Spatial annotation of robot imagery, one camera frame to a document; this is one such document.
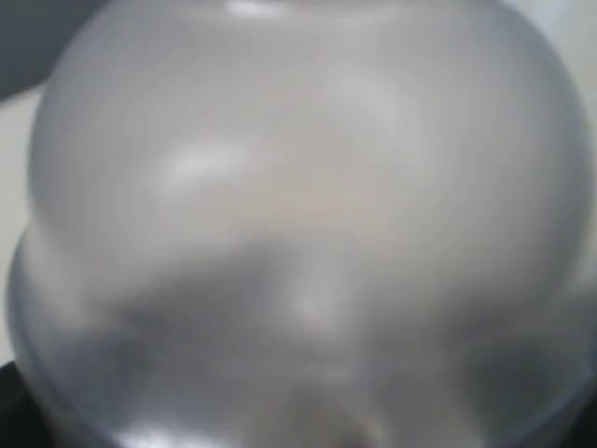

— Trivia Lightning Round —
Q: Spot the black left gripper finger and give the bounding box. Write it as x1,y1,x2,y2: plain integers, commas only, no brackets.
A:
0,362,55,448

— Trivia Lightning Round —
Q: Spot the clear plastic shaker bottle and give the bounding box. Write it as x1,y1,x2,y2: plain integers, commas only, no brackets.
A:
7,1,596,447

